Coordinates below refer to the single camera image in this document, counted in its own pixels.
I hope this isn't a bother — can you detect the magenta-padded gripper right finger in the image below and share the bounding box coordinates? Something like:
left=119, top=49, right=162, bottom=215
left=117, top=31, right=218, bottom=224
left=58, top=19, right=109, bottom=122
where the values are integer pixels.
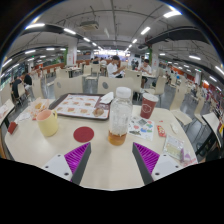
left=131, top=142, right=184, bottom=186

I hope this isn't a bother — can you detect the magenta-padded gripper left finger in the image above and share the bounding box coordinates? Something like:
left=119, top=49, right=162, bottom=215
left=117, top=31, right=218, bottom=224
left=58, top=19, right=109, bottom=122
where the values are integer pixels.
left=41, top=142, right=92, bottom=186

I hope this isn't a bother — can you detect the clear bottle with amber drink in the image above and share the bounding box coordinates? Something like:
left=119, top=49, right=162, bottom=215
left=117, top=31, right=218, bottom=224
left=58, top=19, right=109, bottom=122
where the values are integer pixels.
left=107, top=86, right=134, bottom=147

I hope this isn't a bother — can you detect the flat round red coaster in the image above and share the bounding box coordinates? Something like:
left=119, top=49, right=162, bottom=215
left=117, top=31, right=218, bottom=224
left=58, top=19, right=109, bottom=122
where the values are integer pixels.
left=72, top=125, right=95, bottom=144

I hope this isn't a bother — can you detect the clear plastic packet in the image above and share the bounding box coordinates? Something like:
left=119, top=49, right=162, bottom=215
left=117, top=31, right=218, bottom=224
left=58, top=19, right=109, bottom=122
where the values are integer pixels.
left=162, top=133, right=185, bottom=162

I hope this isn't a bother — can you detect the red sauce packet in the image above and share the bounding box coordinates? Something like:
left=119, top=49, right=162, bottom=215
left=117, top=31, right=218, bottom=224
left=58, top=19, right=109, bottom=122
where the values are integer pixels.
left=156, top=124, right=167, bottom=138

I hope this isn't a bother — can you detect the white sauce packet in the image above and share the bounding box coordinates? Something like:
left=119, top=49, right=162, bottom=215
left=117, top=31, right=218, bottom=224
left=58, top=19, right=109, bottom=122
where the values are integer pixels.
left=170, top=122, right=180, bottom=135

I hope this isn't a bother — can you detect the yellow mug with pink inside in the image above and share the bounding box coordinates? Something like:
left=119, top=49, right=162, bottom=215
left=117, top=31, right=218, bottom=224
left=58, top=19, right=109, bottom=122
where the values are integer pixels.
left=35, top=109, right=59, bottom=138

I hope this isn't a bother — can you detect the red paper cup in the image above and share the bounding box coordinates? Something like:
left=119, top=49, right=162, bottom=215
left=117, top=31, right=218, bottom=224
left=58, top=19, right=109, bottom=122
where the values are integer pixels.
left=139, top=92, right=160, bottom=120

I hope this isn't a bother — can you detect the dark brown food tray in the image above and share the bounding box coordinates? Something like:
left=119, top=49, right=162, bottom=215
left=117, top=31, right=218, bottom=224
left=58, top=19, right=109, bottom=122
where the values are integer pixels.
left=48, top=92, right=112, bottom=121

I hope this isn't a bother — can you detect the white paper napkin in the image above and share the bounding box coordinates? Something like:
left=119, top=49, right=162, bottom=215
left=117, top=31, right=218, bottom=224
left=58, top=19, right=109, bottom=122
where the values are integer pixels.
left=99, top=91, right=115, bottom=105

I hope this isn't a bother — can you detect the white paper sheet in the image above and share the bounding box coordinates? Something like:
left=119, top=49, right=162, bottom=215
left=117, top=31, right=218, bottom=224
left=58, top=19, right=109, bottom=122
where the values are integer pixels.
left=16, top=111, right=33, bottom=123

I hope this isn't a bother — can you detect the small red carton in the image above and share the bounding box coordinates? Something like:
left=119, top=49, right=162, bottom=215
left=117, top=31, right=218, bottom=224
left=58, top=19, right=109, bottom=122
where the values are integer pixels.
left=7, top=121, right=18, bottom=135

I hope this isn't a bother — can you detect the person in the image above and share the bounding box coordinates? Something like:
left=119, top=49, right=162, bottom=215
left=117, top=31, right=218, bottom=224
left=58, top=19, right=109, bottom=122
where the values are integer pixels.
left=138, top=59, right=153, bottom=88
left=9, top=75, right=24, bottom=101
left=22, top=71, right=34, bottom=98
left=106, top=55, right=127, bottom=79

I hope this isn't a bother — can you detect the ceiling air conditioner unit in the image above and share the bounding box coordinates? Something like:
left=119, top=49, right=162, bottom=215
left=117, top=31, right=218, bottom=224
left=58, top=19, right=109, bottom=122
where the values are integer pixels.
left=79, top=20, right=100, bottom=32

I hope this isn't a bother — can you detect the group of ceiling lights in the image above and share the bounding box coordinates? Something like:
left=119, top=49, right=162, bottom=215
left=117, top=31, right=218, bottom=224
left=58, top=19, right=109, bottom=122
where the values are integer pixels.
left=1, top=9, right=224, bottom=88

